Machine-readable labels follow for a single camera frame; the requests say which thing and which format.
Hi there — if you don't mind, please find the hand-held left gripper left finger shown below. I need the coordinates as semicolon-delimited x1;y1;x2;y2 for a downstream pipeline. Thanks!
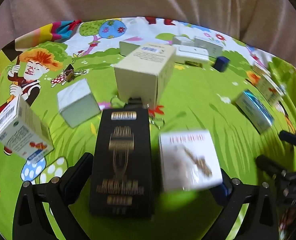
13;152;94;240

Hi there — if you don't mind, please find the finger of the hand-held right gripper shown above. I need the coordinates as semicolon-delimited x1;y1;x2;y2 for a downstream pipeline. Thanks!
256;155;292;180
279;130;296;147

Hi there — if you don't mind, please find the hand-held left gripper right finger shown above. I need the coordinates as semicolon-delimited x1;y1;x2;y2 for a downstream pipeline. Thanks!
203;170;281;240

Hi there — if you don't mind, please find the white box with gold print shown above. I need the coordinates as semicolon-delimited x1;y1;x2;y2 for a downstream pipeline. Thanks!
159;129;223;192

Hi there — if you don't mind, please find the black box with gold print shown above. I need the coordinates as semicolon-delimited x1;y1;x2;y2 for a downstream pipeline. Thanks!
89;109;156;218

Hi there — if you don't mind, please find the yellow and white box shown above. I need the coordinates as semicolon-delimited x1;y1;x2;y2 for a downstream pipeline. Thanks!
252;62;271;78

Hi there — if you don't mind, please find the beige box with barcode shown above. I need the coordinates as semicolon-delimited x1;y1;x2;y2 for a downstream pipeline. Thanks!
114;42;176;107

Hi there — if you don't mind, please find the white box with pink print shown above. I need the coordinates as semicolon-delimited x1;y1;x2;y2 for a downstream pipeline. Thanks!
119;40;141;57

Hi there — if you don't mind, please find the blue and white box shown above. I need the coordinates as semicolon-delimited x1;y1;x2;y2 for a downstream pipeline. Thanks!
235;89;274;133

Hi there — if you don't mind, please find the white green box orange print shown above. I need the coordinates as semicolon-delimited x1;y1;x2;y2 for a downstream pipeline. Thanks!
255;75;285;105

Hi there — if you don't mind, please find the white box with orange print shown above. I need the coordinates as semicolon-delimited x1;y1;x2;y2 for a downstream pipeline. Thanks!
0;96;54;160

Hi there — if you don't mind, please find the plain white cube box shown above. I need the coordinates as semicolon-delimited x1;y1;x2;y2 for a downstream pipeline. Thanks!
57;78;101;128

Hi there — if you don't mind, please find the cartoon printed green blanket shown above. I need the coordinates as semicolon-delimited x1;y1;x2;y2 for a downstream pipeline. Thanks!
0;17;296;240

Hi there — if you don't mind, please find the dark blue small box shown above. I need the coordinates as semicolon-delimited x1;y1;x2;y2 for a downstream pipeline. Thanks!
214;56;230;72

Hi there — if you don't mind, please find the patterned binder clip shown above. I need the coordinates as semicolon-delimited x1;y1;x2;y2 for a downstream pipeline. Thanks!
63;64;88;82

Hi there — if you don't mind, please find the white box with green print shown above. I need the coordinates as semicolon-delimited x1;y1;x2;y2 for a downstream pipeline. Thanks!
194;37;225;57

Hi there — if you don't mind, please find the flat white box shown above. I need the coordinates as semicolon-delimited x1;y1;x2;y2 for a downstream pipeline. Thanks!
174;44;210;65

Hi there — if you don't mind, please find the small white box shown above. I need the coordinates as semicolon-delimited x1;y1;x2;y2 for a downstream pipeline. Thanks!
172;36;195;47

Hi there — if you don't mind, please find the silver key ring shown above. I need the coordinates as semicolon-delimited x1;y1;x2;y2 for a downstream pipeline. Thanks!
148;115;166;130

